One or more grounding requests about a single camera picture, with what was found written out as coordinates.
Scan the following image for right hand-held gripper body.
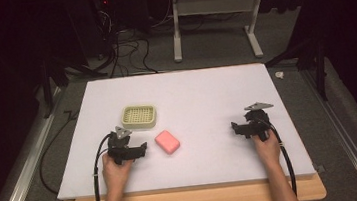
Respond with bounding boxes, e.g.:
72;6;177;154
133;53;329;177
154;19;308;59
240;100;278;144

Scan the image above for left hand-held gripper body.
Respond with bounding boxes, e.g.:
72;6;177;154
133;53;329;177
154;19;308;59
104;123;141;167

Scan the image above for person's left hand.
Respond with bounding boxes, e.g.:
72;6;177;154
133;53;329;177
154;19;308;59
100;150;138;194

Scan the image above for person's right hand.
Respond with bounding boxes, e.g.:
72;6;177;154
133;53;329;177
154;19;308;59
250;127;284;171

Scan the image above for pink soap bar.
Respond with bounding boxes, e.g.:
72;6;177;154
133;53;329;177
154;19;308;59
153;128;183;157

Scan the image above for cream slotted soap dish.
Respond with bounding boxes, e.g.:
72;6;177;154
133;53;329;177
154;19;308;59
119;102;159;133

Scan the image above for white foam board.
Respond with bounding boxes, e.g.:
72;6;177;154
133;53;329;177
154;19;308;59
45;57;318;201

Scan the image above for black metal stand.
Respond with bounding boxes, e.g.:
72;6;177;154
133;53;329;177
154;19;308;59
36;51;115;120
261;31;332;108

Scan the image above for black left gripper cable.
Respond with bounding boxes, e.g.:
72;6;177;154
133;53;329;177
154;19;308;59
87;132;122;201

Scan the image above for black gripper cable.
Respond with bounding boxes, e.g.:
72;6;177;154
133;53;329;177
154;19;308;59
87;132;122;201
259;114;299;201

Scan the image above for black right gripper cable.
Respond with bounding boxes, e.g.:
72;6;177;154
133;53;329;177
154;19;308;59
259;114;299;201

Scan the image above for thin black floor cable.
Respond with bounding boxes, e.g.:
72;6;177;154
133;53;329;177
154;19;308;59
32;108;90;198

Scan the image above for aluminium floor rail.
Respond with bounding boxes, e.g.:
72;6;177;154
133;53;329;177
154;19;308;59
299;61;357;201
0;86;74;201

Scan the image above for tangle of black floor cables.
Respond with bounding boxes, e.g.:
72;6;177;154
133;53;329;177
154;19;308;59
90;2;161;81

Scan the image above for white metal desk frame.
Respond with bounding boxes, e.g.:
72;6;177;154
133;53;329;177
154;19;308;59
167;0;272;68

